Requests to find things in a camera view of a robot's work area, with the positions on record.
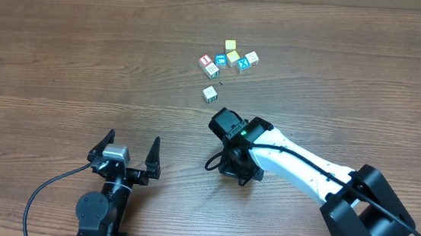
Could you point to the white block frog picture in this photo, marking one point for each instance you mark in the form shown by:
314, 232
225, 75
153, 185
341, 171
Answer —
210, 94

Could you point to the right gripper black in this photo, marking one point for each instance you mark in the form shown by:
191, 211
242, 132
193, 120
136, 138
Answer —
240, 172

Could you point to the yellow block near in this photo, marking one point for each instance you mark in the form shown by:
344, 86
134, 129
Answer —
232, 58

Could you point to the red I block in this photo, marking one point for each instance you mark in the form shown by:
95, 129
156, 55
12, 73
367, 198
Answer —
205, 61

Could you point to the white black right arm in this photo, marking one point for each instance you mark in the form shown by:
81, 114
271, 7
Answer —
352, 202

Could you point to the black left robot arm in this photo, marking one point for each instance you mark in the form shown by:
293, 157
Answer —
101, 213

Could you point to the white block far right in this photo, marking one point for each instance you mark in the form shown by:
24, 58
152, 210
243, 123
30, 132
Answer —
252, 58

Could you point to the white block green side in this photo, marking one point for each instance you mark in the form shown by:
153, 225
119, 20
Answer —
212, 70

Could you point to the blue letter block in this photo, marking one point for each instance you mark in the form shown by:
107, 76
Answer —
220, 61

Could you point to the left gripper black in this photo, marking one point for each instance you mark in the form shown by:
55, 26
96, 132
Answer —
129, 174

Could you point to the yellow block far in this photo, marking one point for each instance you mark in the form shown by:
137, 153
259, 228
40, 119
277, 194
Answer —
230, 45

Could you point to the blue X block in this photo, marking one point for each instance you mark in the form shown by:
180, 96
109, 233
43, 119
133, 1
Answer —
243, 65

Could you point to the yellow block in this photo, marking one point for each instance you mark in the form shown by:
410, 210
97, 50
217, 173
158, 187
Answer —
230, 45
232, 58

